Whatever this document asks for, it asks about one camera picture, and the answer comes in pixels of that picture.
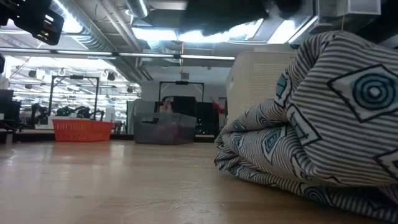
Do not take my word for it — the silver ceiling duct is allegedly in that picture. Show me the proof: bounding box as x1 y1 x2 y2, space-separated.
126 0 150 19

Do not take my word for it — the orange plastic basket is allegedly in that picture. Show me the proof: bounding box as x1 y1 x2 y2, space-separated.
52 119 114 142

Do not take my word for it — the long ceiling light strip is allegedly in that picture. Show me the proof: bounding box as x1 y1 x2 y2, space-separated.
0 48 236 62

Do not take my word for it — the grey translucent plastic bin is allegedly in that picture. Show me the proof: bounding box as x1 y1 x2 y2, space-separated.
133 112 198 146

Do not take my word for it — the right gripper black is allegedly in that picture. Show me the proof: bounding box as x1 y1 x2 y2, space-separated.
356 0 398 47

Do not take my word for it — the white plastic laundry basket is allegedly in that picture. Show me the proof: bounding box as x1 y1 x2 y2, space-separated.
226 51 298 124

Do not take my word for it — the black background station frame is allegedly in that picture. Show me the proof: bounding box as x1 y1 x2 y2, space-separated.
48 74 100 121
158 80 205 103

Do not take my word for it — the grey patterned hospital gown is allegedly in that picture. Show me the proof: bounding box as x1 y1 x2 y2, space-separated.
213 30 398 223

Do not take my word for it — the person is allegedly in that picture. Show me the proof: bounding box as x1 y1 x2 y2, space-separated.
158 96 174 114

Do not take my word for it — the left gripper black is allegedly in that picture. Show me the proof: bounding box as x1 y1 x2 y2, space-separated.
0 0 65 47

